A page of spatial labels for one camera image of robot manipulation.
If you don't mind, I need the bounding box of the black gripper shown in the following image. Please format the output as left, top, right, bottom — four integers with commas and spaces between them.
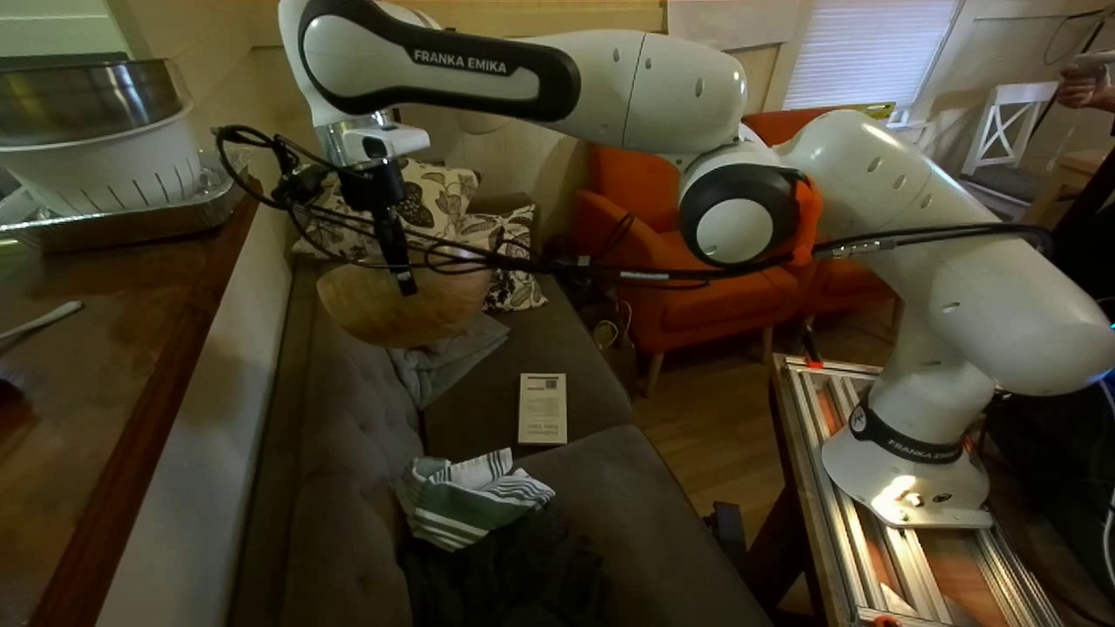
337, 157, 422, 301

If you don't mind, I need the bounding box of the wooden bowl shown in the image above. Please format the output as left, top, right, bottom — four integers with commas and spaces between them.
314, 260, 497, 353

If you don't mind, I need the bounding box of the brown couch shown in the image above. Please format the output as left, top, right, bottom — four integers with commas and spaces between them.
226, 254, 774, 627

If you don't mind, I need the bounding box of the steel mixing bowl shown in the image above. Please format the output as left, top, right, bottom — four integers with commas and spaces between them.
0, 53, 193, 150

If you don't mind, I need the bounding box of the patterned throw pillow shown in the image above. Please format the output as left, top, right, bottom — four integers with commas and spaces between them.
286, 157, 551, 316

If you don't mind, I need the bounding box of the white paper booklet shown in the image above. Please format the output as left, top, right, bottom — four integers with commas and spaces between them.
513, 368, 574, 448

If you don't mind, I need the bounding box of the metal tray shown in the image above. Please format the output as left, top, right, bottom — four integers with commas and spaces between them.
0, 154, 244, 254

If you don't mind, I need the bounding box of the green white striped cloth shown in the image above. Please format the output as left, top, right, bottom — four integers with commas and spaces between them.
393, 446, 560, 557

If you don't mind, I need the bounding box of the orange armchair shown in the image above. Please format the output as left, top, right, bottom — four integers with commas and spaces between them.
564, 105, 900, 361

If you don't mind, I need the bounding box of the white dish rack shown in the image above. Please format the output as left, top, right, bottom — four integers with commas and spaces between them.
0, 102, 211, 228

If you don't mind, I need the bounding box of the dark wooden counter ledge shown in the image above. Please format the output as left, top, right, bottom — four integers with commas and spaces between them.
0, 195, 261, 627

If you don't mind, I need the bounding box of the metal utensil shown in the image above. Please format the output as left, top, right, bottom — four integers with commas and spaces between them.
0, 295, 87, 354

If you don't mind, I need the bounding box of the window blind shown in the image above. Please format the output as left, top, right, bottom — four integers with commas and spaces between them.
782, 0, 970, 116

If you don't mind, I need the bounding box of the white wooden chair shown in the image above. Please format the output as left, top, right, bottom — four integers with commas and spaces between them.
957, 78, 1063, 181

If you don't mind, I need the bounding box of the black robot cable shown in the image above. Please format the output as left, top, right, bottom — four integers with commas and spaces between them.
211, 123, 1056, 289

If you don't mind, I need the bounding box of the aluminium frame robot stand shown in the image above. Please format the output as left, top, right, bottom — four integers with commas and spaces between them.
768, 350, 1071, 627

